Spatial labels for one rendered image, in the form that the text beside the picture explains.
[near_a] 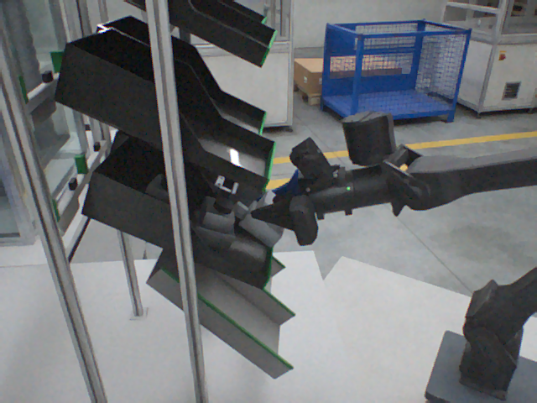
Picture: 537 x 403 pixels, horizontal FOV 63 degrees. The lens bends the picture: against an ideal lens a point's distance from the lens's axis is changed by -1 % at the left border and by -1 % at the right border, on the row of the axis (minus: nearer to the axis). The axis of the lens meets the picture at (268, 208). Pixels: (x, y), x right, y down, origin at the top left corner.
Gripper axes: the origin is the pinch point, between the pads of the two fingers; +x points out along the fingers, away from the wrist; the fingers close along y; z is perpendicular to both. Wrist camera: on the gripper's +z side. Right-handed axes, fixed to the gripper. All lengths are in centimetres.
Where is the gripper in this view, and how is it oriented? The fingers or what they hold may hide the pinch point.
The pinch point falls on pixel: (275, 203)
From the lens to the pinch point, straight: 67.7
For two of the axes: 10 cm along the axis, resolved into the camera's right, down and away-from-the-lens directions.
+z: -2.7, -8.8, -3.8
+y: -1.8, 4.4, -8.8
